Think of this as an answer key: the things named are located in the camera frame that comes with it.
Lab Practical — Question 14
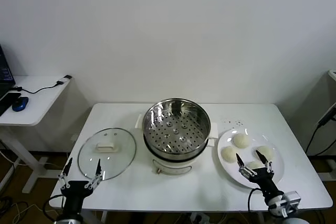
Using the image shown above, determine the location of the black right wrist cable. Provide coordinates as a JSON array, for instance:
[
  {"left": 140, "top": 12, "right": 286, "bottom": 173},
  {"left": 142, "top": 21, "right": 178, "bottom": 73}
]
[{"left": 246, "top": 187, "right": 263, "bottom": 212}]

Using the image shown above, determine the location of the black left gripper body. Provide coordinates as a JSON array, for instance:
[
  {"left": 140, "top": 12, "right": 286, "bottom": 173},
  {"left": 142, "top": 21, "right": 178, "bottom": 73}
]
[{"left": 60, "top": 181, "right": 91, "bottom": 213}]

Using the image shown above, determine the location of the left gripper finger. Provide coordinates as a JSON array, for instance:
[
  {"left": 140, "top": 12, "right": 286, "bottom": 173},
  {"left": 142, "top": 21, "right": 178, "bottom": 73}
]
[
  {"left": 84, "top": 158, "right": 103, "bottom": 190},
  {"left": 58, "top": 157, "right": 74, "bottom": 190}
]

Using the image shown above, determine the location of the black phone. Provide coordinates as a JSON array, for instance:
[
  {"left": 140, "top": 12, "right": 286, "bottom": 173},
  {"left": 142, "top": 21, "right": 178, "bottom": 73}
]
[{"left": 0, "top": 92, "right": 22, "bottom": 105}]

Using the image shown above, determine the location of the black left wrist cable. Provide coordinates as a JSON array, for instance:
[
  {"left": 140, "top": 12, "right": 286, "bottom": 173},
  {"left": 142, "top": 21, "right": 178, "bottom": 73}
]
[{"left": 41, "top": 194, "right": 66, "bottom": 219}]

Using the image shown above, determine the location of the white round plate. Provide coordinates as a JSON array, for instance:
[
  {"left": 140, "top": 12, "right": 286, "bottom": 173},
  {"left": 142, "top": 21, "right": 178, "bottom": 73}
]
[{"left": 216, "top": 128, "right": 285, "bottom": 189}]

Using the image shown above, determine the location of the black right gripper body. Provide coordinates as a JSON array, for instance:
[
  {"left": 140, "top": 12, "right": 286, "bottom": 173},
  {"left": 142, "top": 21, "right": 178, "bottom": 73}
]
[{"left": 248, "top": 168, "right": 283, "bottom": 204}]

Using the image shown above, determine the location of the black desk cable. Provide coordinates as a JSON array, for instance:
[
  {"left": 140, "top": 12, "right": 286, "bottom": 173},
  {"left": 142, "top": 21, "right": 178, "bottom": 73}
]
[{"left": 10, "top": 80, "right": 65, "bottom": 95}]

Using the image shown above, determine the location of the perforated steel steamer basket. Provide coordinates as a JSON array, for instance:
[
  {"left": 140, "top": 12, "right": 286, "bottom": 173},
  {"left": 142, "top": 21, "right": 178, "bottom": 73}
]
[{"left": 134, "top": 98, "right": 219, "bottom": 158}]

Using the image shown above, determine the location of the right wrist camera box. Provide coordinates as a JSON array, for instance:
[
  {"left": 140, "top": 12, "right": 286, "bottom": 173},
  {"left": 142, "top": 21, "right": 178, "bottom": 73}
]
[{"left": 278, "top": 190, "right": 301, "bottom": 216}]

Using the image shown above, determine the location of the black hanging cable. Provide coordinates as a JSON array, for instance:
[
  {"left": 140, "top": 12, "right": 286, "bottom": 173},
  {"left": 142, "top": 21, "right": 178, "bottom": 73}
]
[{"left": 305, "top": 124, "right": 336, "bottom": 156}]

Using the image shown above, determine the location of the white side desk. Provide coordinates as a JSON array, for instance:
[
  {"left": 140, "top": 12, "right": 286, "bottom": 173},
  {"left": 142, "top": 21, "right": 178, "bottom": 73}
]
[{"left": 0, "top": 75, "right": 73, "bottom": 194}]

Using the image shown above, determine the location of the glass pot lid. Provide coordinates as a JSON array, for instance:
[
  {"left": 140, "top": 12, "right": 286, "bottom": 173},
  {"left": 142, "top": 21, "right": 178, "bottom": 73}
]
[{"left": 77, "top": 127, "right": 138, "bottom": 182}]

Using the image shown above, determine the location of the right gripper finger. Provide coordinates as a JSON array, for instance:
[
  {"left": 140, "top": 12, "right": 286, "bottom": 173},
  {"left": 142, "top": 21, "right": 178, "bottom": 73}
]
[
  {"left": 256, "top": 150, "right": 274, "bottom": 175},
  {"left": 235, "top": 152, "right": 257, "bottom": 179}
]

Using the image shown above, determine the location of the white steamed baozi bun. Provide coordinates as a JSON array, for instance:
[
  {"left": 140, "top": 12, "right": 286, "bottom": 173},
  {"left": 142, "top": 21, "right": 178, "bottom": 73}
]
[
  {"left": 233, "top": 133, "right": 251, "bottom": 149},
  {"left": 253, "top": 145, "right": 275, "bottom": 162},
  {"left": 220, "top": 146, "right": 237, "bottom": 163},
  {"left": 245, "top": 161, "right": 263, "bottom": 170}
]

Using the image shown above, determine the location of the white floor cable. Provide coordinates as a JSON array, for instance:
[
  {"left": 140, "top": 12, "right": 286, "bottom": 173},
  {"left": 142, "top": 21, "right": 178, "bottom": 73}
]
[{"left": 13, "top": 202, "right": 57, "bottom": 223}]

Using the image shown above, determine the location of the black floor cable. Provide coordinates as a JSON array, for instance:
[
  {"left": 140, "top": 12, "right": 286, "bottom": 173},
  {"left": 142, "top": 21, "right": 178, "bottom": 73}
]
[{"left": 0, "top": 195, "right": 29, "bottom": 224}]

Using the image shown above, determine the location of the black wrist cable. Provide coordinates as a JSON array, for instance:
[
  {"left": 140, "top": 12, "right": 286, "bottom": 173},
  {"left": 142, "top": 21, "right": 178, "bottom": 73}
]
[
  {"left": 41, "top": 194, "right": 66, "bottom": 219},
  {"left": 246, "top": 187, "right": 263, "bottom": 212}
]

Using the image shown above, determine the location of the blue computer mouse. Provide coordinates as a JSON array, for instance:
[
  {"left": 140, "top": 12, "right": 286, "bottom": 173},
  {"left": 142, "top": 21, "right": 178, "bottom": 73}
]
[{"left": 11, "top": 96, "right": 29, "bottom": 112}]

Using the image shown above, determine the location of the black white bar device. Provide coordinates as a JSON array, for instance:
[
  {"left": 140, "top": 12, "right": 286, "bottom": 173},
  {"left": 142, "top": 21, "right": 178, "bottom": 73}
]
[{"left": 316, "top": 103, "right": 336, "bottom": 127}]

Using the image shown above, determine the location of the black laptop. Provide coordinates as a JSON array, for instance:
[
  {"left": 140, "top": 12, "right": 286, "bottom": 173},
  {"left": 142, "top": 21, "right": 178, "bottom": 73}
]
[{"left": 0, "top": 43, "right": 16, "bottom": 116}]

